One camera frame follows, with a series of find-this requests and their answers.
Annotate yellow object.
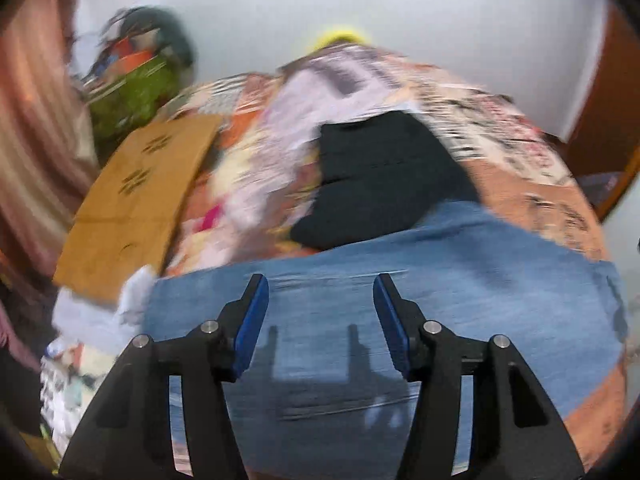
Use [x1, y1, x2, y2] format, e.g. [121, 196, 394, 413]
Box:
[310, 30, 373, 53]

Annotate brown wooden door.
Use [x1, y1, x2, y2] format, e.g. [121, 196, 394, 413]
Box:
[565, 5, 640, 221]

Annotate white patterned cloth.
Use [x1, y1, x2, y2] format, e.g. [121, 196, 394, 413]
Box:
[40, 340, 126, 456]

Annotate pink curtain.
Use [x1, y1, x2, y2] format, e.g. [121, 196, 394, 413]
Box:
[0, 0, 101, 301]

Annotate black folded garment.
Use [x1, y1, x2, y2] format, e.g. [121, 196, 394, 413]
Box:
[290, 110, 483, 253]

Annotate printed blanket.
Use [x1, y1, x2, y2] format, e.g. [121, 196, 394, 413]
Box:
[160, 42, 631, 476]

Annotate blue denim pants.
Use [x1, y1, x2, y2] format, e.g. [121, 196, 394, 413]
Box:
[142, 200, 628, 480]

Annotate dark grey bag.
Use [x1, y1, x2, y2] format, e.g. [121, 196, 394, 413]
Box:
[107, 6, 198, 81]

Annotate orange box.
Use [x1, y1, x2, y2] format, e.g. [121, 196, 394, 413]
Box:
[97, 35, 161, 78]

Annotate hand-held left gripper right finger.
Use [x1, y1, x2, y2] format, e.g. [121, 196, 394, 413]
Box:
[372, 273, 586, 480]

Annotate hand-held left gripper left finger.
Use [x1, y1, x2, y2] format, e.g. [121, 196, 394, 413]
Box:
[59, 273, 270, 480]

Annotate pale blue cloth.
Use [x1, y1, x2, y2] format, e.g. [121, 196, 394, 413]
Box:
[52, 265, 158, 356]

